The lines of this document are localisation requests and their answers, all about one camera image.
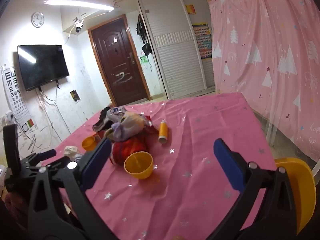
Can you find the colourful chart poster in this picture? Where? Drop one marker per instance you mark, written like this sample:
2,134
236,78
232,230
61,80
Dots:
203,41

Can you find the white paper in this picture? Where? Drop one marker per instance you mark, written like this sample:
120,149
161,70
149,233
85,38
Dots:
72,152

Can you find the small dark wall picture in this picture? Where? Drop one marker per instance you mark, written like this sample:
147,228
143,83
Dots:
75,96

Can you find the small orange bowl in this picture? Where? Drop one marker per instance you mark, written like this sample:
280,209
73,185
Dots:
88,143

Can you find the red striped bundle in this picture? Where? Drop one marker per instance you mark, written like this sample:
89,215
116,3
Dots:
125,148

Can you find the printed snack wrapper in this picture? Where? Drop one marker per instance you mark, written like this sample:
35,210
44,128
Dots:
117,111

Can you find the pink star-printed tablecloth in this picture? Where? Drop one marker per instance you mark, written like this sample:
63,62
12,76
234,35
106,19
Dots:
200,120

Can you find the translucent plastic bag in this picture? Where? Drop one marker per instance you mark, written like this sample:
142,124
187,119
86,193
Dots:
125,127

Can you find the black cloth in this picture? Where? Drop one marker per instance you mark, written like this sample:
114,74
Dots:
101,123

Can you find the yellow bottle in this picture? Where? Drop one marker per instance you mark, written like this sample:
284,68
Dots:
163,131

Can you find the wall clock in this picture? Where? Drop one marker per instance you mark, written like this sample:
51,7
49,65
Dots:
37,19

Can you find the brown door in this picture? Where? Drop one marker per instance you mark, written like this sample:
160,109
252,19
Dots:
120,62

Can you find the dark red garment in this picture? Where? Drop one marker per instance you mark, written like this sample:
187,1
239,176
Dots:
12,210

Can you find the ceiling light bar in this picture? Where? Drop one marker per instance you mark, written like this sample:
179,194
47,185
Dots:
80,4

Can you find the small orange poster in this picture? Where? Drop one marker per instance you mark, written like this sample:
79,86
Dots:
190,9

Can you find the yellow plastic cup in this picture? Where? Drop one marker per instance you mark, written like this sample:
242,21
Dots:
138,166

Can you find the black television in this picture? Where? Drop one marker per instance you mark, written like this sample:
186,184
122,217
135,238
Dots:
42,66

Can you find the yellow plastic bin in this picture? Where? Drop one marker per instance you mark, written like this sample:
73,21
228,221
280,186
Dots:
302,192

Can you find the white sliding wardrobe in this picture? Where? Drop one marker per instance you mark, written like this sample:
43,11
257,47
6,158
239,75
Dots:
175,55

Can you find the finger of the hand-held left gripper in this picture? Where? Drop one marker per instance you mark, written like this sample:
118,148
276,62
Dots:
46,154
61,161

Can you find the white security camera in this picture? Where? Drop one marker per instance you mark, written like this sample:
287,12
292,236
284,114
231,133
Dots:
78,26

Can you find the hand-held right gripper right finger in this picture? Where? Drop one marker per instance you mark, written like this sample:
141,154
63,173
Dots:
228,166

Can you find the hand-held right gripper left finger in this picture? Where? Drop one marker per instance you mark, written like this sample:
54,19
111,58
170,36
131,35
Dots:
96,165

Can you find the eye chart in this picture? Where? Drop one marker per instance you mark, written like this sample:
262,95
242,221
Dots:
15,97

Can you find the hanging black bag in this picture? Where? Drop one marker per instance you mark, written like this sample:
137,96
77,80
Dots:
140,28
146,48

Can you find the pink tree-printed curtain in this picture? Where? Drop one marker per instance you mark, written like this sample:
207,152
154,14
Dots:
270,55

